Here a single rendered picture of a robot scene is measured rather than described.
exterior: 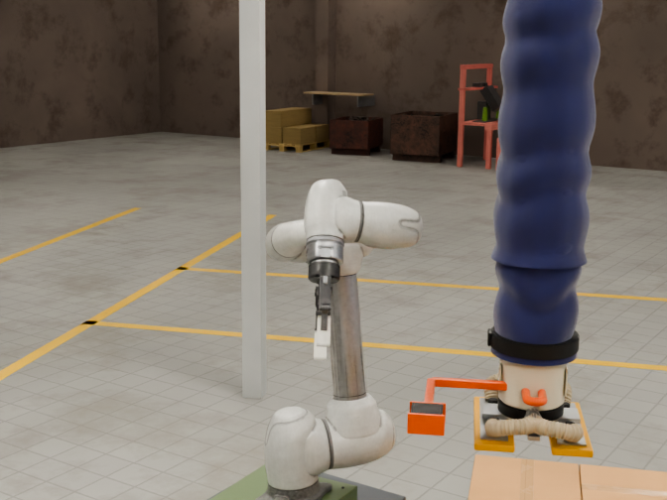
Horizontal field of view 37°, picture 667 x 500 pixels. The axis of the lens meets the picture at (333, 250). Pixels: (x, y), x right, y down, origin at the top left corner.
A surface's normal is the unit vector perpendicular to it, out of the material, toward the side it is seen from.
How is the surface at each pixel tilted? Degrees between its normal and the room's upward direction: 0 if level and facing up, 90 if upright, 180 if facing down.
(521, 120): 84
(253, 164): 90
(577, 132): 96
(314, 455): 87
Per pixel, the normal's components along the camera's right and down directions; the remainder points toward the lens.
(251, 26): -0.20, 0.20
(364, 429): 0.34, 0.00
